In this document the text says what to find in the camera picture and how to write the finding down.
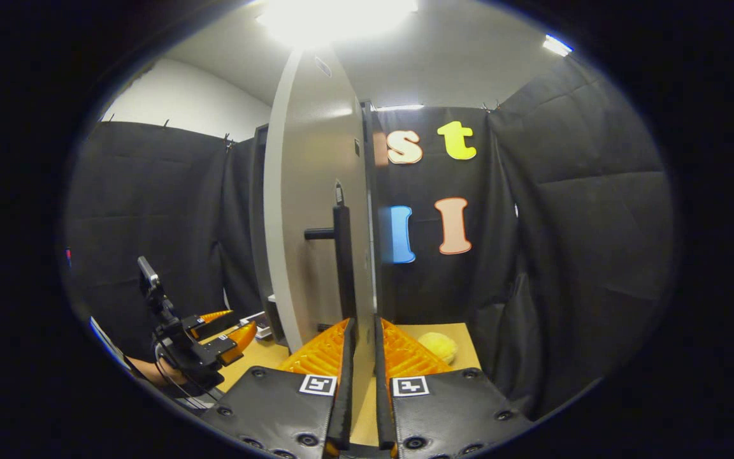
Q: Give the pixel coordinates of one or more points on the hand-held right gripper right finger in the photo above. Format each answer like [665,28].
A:
[384,408]

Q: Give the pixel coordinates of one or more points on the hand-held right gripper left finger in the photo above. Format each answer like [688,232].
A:
[343,401]

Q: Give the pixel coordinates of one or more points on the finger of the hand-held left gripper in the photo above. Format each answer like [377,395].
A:
[239,341]
[211,320]

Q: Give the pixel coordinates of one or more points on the light grey cabinet door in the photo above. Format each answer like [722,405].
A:
[316,140]

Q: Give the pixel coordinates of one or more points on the white book with portrait cover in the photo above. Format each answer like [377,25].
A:
[259,328]

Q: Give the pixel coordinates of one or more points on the yellow round sponge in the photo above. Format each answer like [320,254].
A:
[438,347]

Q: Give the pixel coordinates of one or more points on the black backdrop cloth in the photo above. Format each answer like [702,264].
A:
[564,255]

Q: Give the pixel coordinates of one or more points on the large ceiling light panel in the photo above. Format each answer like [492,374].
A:
[335,19]

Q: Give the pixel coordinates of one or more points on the small ceiling light panel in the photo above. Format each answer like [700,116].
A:
[557,45]

